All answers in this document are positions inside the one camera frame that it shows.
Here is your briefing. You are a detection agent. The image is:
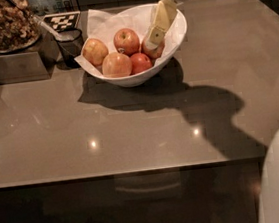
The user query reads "white utensil in cup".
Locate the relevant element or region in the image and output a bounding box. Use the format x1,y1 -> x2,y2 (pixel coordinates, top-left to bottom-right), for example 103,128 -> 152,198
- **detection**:
33,15 -> 61,40

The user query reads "yellow-red apple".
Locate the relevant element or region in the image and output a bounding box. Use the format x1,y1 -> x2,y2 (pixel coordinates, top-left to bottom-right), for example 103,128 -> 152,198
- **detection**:
81,38 -> 109,66
141,39 -> 165,60

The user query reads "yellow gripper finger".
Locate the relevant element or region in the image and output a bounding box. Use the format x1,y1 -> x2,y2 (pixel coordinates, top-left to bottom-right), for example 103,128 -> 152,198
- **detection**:
144,0 -> 177,50

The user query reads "glass jar of granola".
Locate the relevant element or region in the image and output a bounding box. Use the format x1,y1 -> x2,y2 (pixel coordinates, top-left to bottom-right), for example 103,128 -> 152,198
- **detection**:
0,0 -> 41,54

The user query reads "small red apple front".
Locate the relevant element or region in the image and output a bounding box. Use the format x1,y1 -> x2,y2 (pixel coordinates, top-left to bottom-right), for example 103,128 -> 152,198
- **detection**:
130,53 -> 152,75

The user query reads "steel box stand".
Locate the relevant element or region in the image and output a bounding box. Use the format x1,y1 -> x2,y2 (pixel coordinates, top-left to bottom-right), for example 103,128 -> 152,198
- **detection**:
0,32 -> 59,85

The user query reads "white bowl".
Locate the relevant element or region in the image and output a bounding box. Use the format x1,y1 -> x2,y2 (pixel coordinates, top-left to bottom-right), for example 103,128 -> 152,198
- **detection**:
73,0 -> 194,94

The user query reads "white paper liner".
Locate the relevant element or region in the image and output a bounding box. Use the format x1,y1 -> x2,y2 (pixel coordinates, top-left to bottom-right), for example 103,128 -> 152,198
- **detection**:
87,3 -> 187,70

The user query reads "red apple top centre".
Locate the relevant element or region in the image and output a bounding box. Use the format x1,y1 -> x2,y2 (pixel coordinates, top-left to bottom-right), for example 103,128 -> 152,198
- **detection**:
113,28 -> 140,56

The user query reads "black white fiducial marker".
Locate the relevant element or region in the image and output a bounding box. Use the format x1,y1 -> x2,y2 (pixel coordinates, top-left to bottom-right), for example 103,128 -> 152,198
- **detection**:
43,11 -> 80,32

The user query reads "large pink apple front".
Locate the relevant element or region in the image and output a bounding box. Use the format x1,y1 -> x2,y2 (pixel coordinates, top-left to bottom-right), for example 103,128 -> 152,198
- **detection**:
102,52 -> 132,78

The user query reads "black mesh cup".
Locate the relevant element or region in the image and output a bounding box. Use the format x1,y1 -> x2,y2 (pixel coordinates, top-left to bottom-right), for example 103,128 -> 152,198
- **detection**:
55,28 -> 84,69

